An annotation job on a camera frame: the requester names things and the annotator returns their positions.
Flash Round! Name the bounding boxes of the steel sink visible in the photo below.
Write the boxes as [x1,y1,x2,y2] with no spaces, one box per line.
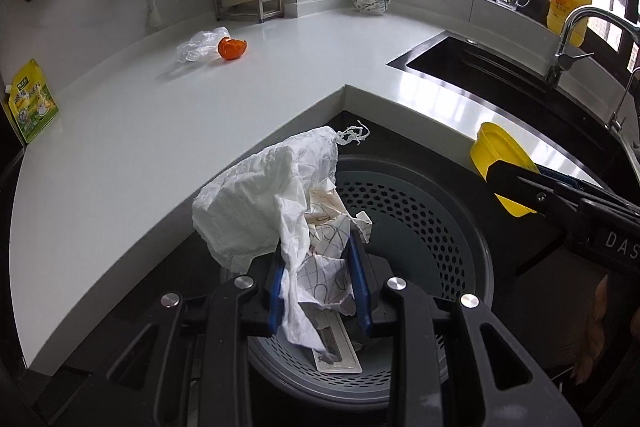
[385,30,640,192]

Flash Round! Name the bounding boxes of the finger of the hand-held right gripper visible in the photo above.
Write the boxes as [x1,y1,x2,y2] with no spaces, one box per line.
[537,164,609,204]
[485,160,587,229]

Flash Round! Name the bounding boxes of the grey perforated trash bin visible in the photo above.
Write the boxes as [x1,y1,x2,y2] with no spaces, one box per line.
[246,154,496,411]

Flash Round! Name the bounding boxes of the white paper trash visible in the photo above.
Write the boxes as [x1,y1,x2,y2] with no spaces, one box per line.
[192,120,372,354]

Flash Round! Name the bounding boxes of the yellow plastic cup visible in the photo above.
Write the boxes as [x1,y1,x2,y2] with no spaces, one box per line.
[469,122,541,218]

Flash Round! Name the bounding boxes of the clear plastic bag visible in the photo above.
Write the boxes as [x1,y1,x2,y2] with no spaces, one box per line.
[175,26,232,64]

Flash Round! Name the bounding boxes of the person's right hand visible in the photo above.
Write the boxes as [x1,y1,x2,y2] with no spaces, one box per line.
[574,274,610,386]

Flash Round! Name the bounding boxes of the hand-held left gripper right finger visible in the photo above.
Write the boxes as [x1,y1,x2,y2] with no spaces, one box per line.
[347,231,583,427]

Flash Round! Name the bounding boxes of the yellow detergent bottle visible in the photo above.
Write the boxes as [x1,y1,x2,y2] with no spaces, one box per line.
[546,0,594,48]

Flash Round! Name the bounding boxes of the white patterned bowl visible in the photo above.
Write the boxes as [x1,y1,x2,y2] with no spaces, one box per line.
[351,0,393,16]

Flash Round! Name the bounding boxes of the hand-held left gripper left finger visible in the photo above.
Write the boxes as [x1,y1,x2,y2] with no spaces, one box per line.
[47,252,289,427]

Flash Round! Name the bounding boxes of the printed paper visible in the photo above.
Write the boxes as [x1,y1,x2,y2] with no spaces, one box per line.
[299,186,374,319]

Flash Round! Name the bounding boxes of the chrome faucet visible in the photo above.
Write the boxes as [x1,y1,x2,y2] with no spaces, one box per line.
[543,5,640,88]

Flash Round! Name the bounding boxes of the yellow spout pouch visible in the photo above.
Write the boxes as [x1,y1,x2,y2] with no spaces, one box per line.
[2,59,60,144]

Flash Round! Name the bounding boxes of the white rectangular package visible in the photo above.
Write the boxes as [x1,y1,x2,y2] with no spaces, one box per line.
[312,311,364,376]

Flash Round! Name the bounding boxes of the orange peel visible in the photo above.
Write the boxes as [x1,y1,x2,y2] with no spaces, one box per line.
[217,36,250,62]

